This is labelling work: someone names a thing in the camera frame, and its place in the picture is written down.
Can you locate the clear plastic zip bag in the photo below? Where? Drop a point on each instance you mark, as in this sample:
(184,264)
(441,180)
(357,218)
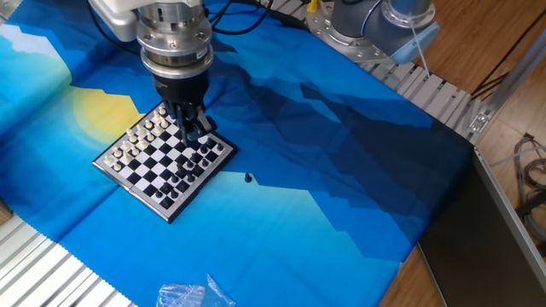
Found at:
(183,296)

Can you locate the blue landscape print cloth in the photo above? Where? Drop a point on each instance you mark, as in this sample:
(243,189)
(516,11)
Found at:
(298,213)

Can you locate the aluminium frame bar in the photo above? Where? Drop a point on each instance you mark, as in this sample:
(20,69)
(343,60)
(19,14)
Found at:
(518,76)

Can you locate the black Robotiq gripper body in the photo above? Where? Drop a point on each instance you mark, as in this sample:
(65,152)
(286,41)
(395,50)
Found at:
(180,90)

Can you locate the tall white chess piece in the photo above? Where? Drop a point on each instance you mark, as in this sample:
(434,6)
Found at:
(131,136)

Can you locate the black chess piece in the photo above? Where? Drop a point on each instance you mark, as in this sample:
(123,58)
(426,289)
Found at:
(219,147)
(166,203)
(248,178)
(205,163)
(190,177)
(173,194)

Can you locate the silver vented wrist box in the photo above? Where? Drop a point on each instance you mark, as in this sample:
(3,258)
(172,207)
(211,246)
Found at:
(114,23)

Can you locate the yellow plastic item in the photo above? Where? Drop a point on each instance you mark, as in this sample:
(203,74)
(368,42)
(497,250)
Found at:
(312,6)

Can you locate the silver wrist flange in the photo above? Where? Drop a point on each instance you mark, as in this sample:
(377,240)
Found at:
(174,42)

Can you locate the black chess pawn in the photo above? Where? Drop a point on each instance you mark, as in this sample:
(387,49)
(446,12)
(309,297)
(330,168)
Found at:
(204,149)
(181,171)
(165,188)
(174,179)
(210,143)
(189,164)
(158,194)

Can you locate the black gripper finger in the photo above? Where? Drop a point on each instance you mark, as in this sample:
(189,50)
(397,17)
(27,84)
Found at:
(204,123)
(182,120)

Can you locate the black panel with silver frame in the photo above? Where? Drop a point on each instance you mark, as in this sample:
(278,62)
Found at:
(469,239)

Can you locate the black white folding chessboard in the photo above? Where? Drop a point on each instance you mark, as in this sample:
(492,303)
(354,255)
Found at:
(150,163)

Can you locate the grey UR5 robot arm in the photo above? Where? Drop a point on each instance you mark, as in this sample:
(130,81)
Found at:
(362,21)

